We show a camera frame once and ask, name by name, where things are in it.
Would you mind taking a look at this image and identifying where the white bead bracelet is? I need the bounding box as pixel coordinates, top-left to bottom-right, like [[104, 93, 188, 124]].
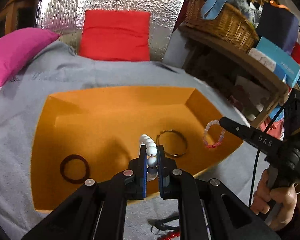
[[139, 133, 158, 183]]

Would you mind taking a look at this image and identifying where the dark red braided bracelet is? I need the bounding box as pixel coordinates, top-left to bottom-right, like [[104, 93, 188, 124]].
[[59, 154, 91, 184]]

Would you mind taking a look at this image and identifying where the pale pink bead bracelet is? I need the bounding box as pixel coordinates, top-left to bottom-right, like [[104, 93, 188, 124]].
[[203, 119, 227, 150]]

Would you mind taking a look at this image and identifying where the right hand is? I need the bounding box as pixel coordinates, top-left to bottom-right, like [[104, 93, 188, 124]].
[[250, 168, 300, 232]]

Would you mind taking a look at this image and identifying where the metal bangle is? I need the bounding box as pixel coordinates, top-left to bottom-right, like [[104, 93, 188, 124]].
[[155, 129, 188, 158]]

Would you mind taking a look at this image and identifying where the orange cardboard box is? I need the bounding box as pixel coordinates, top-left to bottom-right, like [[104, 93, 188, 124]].
[[31, 86, 242, 212]]

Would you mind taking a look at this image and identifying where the teal box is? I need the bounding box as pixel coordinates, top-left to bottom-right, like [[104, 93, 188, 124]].
[[256, 37, 300, 88]]

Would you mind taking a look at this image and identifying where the white patterned box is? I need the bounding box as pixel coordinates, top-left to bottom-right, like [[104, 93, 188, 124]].
[[248, 48, 276, 72]]

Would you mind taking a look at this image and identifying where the wooden shelf table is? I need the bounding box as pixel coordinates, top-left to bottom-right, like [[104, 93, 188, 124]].
[[178, 24, 289, 127]]

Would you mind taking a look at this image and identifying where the navy blue fabric bin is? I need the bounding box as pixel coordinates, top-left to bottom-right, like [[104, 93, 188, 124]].
[[256, 3, 299, 55]]

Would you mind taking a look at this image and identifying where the grey blanket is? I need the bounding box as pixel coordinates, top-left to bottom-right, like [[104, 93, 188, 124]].
[[0, 41, 256, 239]]

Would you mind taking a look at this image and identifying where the wicker basket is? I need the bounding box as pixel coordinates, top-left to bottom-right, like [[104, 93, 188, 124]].
[[184, 0, 259, 52]]

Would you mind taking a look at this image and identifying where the red square cushion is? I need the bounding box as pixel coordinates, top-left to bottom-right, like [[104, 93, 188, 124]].
[[78, 9, 151, 62]]

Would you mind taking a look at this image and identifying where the blue cloth in basket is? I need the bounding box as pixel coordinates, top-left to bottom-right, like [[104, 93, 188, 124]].
[[200, 0, 230, 20]]

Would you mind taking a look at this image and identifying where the magenta pillow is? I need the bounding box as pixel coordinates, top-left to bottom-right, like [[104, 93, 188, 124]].
[[0, 28, 59, 87]]

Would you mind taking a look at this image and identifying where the silver insulation foil panel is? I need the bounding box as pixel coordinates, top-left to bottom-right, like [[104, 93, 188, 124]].
[[35, 0, 185, 61]]

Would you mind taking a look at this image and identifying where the wooden cabinet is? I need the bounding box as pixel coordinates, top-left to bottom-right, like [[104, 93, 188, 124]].
[[0, 0, 41, 38]]

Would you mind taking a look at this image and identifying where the black cable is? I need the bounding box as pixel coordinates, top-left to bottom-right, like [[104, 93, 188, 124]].
[[248, 100, 293, 207]]

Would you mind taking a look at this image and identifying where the black cord with ring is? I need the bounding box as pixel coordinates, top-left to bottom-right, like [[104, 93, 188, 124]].
[[148, 213, 180, 235]]

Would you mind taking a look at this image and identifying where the red bead bracelet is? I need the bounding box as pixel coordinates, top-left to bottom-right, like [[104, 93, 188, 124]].
[[159, 231, 181, 240]]

